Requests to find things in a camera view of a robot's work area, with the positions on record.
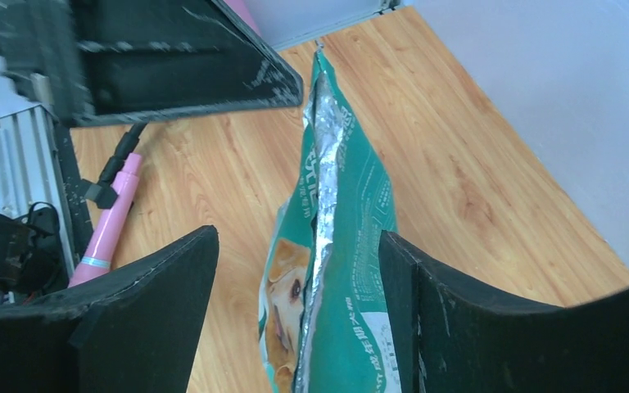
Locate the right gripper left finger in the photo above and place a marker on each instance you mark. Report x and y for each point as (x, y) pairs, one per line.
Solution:
(134, 329)

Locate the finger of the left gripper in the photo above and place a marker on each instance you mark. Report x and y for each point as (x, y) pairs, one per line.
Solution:
(98, 63)

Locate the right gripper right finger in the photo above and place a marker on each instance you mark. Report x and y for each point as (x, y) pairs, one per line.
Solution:
(455, 333)

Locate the green dog food bag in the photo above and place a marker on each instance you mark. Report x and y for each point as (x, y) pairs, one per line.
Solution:
(323, 320)

